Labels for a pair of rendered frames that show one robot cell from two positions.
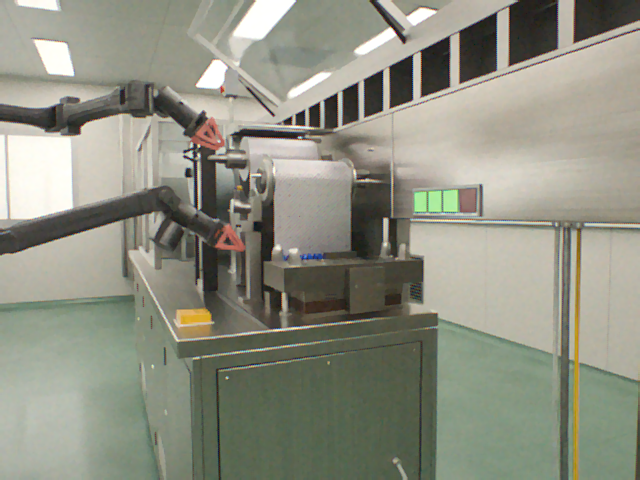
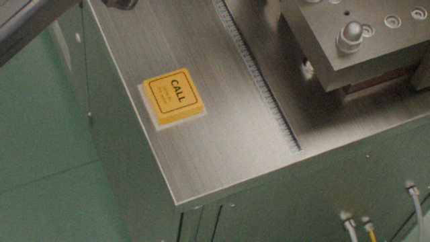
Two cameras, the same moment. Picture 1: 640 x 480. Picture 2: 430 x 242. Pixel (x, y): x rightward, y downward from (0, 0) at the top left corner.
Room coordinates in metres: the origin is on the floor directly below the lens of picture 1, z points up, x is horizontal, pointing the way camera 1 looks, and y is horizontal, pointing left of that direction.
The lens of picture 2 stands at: (0.52, 0.34, 1.97)
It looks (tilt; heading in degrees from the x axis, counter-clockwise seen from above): 61 degrees down; 351
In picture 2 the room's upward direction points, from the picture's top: 11 degrees clockwise
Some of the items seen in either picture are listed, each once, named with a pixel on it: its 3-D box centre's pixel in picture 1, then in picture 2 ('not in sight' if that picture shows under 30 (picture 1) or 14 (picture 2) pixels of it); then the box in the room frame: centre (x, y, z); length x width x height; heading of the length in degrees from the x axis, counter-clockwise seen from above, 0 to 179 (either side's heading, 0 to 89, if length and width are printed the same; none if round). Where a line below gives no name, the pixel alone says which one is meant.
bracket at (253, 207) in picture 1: (248, 249); not in sight; (1.39, 0.22, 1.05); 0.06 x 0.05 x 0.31; 115
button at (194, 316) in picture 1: (193, 316); (173, 96); (1.14, 0.32, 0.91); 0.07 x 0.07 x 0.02; 25
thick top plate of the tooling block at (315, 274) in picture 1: (344, 271); (421, 1); (1.28, -0.05, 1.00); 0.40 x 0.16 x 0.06; 115
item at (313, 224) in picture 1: (313, 228); not in sight; (1.37, 0.04, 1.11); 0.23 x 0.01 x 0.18; 115
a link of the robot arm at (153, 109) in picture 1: (153, 104); not in sight; (1.27, 0.45, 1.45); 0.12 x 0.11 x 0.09; 114
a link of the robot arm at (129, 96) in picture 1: (99, 108); not in sight; (1.33, 0.63, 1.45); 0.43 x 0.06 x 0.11; 53
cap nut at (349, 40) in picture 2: (294, 256); (352, 33); (1.17, 0.08, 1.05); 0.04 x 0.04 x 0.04
